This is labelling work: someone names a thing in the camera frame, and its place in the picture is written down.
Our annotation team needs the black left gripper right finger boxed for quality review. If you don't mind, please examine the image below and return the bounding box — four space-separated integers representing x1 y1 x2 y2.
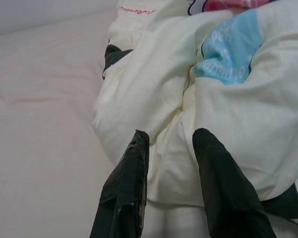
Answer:
192 128 278 238

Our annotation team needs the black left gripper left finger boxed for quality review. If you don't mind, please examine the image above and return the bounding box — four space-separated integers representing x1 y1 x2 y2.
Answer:
89 129 150 238

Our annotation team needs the cream cartoon print duvet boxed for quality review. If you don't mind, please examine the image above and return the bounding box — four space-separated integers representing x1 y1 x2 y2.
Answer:
91 0 298 226

